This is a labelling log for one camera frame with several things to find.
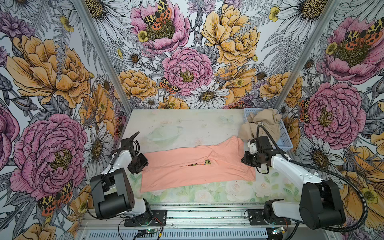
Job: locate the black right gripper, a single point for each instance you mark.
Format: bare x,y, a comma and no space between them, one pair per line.
246,159

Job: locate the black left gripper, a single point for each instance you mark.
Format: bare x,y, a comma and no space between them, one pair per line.
144,163

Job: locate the beige drawstring garment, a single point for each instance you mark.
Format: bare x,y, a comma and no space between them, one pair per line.
268,118

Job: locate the pink graphic t-shirt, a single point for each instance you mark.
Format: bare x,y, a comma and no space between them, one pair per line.
196,166

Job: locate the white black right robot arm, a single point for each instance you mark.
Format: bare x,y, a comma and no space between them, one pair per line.
320,205

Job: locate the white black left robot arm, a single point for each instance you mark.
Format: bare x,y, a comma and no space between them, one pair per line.
112,192

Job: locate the light blue plastic basket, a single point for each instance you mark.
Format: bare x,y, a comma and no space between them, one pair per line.
284,143

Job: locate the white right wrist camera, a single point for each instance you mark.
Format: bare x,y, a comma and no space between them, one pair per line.
252,147

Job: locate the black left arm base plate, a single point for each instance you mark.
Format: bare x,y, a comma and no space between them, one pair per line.
157,219

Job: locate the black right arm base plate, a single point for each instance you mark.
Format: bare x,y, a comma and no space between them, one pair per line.
257,217

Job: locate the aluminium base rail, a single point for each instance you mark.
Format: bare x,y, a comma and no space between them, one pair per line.
200,221

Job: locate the right aluminium corner post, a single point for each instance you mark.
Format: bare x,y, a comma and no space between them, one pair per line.
320,26

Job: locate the aluminium corner post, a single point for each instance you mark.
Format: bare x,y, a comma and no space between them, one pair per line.
320,26
97,40

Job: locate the left aluminium corner post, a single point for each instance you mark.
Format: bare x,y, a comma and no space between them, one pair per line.
97,40

